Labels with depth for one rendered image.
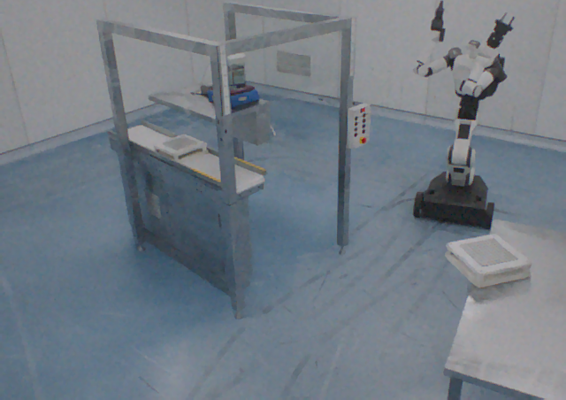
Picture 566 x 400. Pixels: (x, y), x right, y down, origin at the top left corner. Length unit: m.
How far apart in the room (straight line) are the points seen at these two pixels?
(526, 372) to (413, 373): 1.17
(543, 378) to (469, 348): 0.24
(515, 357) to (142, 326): 2.17
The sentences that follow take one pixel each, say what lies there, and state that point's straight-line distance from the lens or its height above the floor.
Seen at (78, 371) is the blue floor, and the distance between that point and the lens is 3.33.
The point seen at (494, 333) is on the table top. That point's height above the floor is 0.82.
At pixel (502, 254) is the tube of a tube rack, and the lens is 2.46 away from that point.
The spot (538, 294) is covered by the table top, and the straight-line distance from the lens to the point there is 2.41.
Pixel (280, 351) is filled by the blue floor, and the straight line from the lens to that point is 3.20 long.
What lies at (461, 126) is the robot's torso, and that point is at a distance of 4.38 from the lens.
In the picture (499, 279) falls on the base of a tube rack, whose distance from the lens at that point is 2.40.
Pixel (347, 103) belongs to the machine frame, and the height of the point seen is 1.11.
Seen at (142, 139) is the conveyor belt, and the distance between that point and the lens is 3.95.
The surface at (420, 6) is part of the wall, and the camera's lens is 6.39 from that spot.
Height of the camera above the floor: 2.16
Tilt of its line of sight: 26 degrees down
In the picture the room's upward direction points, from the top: 1 degrees counter-clockwise
